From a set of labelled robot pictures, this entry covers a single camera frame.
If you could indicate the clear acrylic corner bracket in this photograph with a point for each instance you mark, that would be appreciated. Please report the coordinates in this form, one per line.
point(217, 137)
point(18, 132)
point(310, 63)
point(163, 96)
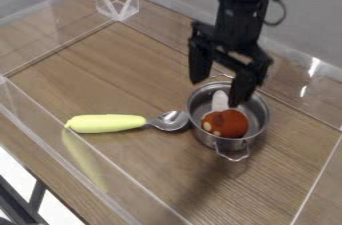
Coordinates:
point(118, 10)

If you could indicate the spoon with yellow handle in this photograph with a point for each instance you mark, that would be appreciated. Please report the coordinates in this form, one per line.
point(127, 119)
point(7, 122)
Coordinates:
point(106, 123)

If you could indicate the red toy mushroom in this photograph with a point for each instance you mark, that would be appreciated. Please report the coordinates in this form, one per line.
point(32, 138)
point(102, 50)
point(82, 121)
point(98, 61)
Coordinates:
point(224, 121)

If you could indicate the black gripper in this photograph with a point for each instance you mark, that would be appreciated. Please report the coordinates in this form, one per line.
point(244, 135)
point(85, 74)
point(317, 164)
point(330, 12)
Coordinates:
point(230, 43)

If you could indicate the small steel pot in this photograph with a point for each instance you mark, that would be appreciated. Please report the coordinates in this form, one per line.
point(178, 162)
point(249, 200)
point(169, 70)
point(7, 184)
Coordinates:
point(232, 148)

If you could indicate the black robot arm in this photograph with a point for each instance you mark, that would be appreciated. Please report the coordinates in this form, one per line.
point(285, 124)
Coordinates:
point(229, 43)

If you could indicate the clear acrylic enclosure wall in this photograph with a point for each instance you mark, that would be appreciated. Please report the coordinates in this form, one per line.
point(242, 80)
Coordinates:
point(70, 62)

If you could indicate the black metal table leg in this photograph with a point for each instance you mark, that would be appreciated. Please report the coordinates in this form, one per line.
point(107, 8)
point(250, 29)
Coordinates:
point(20, 210)

